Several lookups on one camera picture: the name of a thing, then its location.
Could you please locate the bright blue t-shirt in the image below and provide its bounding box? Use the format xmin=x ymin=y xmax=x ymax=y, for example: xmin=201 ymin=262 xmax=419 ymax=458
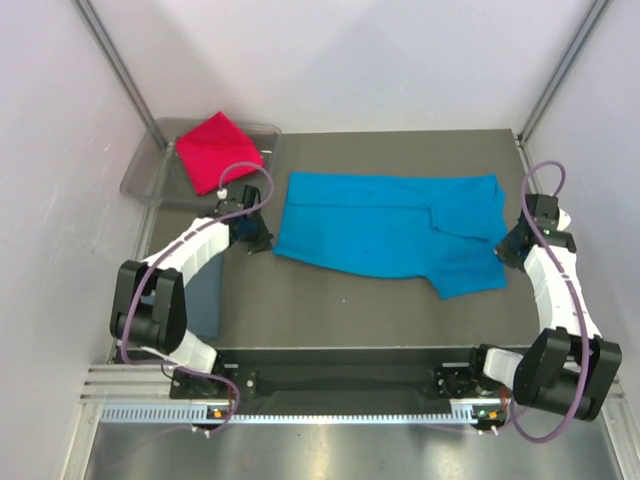
xmin=274 ymin=172 xmax=507 ymax=299

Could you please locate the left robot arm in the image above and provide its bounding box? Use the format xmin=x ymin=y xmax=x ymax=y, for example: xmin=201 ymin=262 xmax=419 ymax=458
xmin=109 ymin=185 xmax=273 ymax=397

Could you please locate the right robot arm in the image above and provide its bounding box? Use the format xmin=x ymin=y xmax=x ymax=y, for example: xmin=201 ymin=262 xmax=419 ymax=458
xmin=466 ymin=194 xmax=622 ymax=421

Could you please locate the folded dark blue t-shirt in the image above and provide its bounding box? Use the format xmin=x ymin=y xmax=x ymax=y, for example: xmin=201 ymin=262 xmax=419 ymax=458
xmin=185 ymin=254 xmax=224 ymax=340

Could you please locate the folded red t-shirt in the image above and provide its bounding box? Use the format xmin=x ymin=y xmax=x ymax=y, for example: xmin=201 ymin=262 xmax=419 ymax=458
xmin=175 ymin=112 xmax=264 ymax=196

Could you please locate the clear grey plastic bin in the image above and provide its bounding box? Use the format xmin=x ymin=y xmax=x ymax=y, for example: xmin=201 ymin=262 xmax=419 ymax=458
xmin=120 ymin=121 xmax=282 ymax=211

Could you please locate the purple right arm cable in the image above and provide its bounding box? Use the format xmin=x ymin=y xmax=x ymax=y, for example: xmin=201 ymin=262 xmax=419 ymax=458
xmin=509 ymin=159 xmax=591 ymax=445

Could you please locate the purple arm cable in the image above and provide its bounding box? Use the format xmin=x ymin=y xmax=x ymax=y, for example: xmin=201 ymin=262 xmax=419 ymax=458
xmin=509 ymin=159 xmax=591 ymax=445
xmin=119 ymin=161 xmax=275 ymax=436

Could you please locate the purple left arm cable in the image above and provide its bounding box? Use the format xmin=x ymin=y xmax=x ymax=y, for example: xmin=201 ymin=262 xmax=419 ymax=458
xmin=119 ymin=161 xmax=275 ymax=436

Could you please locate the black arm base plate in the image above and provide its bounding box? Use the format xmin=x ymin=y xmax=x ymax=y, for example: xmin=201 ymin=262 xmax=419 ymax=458
xmin=168 ymin=363 xmax=526 ymax=401

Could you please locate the aluminium rail frame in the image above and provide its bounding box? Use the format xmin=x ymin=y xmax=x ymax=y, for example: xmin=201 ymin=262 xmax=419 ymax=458
xmin=79 ymin=363 xmax=626 ymax=406

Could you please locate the right corner aluminium post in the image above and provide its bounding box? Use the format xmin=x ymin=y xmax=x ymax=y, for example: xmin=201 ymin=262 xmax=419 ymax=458
xmin=516 ymin=0 xmax=612 ymax=146

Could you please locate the corner aluminium post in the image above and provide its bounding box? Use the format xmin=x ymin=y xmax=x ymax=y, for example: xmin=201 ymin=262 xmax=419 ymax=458
xmin=71 ymin=0 xmax=168 ymax=150
xmin=516 ymin=0 xmax=612 ymax=146

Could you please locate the slotted cable duct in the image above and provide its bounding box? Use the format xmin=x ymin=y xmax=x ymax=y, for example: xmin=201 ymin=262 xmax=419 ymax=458
xmin=100 ymin=403 xmax=504 ymax=425

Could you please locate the left corner aluminium post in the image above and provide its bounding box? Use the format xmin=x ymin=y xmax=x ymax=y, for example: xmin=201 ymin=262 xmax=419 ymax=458
xmin=71 ymin=0 xmax=168 ymax=150

